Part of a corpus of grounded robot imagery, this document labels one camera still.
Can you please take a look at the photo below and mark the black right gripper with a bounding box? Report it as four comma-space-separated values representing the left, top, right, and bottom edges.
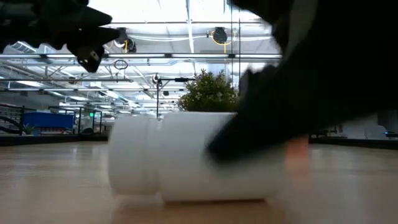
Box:
229, 0, 398, 126

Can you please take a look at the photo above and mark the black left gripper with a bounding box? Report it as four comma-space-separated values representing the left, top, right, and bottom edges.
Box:
0, 0, 121, 73

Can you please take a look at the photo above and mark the orange plastic basket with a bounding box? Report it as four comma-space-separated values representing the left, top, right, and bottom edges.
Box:
285, 134, 310, 170

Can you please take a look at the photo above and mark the potted white-flowered green plant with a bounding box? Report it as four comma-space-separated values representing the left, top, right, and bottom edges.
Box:
177, 68, 241, 113

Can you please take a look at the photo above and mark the black light stand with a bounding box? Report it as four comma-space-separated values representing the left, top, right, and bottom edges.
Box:
152, 73, 196, 121

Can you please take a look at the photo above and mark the large blue plastic bin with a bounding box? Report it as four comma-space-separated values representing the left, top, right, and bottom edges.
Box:
23, 111, 75, 130

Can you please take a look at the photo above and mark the black ceiling cable reel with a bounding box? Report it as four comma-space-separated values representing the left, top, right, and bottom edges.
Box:
212, 27, 229, 45
116, 27, 138, 54

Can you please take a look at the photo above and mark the hanging cable ring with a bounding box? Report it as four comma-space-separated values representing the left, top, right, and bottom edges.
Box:
113, 58, 129, 71

